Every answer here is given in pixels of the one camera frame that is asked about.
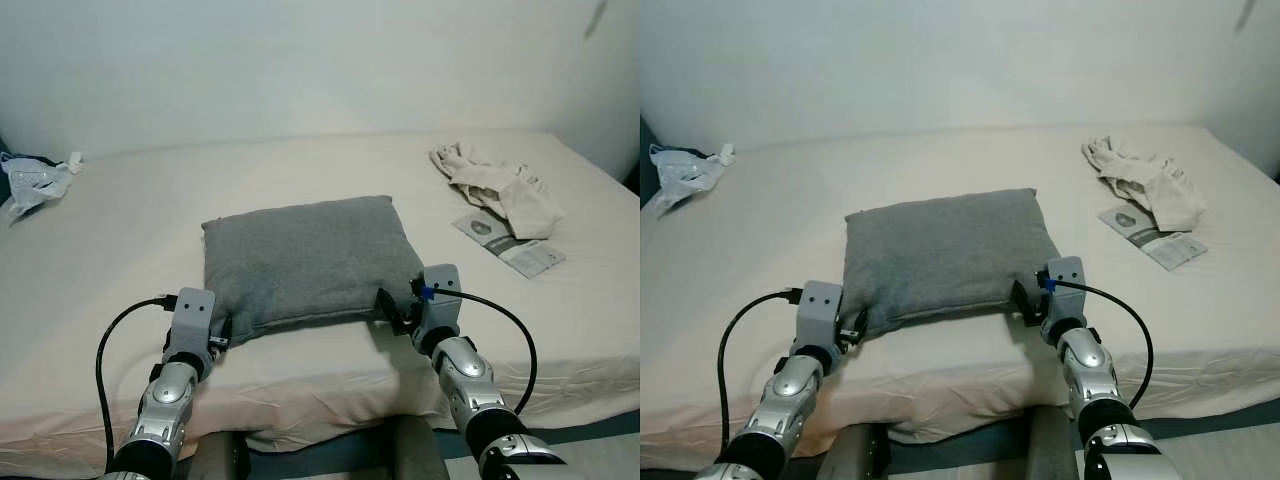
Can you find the grey fabric pillow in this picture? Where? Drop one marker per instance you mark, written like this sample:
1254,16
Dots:
945,250
310,255

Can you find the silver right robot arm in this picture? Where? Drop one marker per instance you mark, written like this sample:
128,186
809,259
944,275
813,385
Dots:
1090,365
470,385

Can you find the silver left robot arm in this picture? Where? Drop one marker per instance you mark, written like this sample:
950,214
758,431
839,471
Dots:
165,405
790,400

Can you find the dark left robot leg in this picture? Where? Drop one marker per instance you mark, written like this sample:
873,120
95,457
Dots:
220,458
855,455

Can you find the grey printed booklet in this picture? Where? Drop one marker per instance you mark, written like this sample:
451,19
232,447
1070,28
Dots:
528,257
1170,248

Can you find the crumpled beige garment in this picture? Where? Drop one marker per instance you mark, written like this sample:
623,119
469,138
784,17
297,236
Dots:
1150,180
500,190

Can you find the dark teal bed base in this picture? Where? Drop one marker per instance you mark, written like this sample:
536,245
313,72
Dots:
960,450
330,452

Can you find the bed with cream sheet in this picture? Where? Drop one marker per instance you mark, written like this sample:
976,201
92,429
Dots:
300,165
950,160

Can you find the clear plastic bag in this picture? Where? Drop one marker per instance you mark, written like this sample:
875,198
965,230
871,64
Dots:
35,182
685,175

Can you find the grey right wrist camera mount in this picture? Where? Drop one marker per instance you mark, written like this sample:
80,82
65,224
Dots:
442,300
1068,290

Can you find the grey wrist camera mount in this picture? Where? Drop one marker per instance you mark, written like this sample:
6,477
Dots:
190,315
818,310
1068,290
442,300

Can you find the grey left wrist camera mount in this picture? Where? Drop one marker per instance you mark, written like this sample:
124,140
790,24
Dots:
818,310
190,315

